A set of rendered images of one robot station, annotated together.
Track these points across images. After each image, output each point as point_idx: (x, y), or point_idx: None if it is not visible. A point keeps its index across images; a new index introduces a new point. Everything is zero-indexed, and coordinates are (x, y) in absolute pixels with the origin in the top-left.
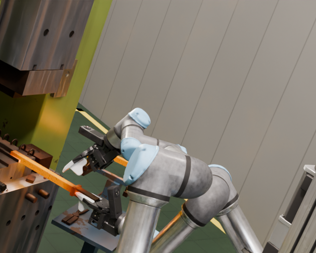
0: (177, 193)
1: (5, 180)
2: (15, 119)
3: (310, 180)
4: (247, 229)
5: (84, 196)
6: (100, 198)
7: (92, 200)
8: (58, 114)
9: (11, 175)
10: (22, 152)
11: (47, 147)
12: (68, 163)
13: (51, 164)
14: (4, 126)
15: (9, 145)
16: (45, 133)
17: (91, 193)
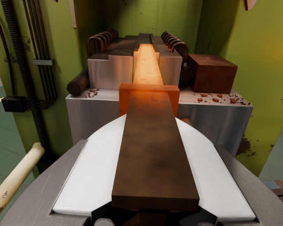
0: None
1: (113, 86)
2: (216, 32)
3: None
4: None
5: (110, 131)
6: (232, 203)
7: (103, 185)
8: None
9: (126, 81)
10: (171, 52)
11: (266, 75)
12: None
13: (277, 106)
14: (208, 48)
15: (166, 47)
16: (256, 47)
17: (198, 132)
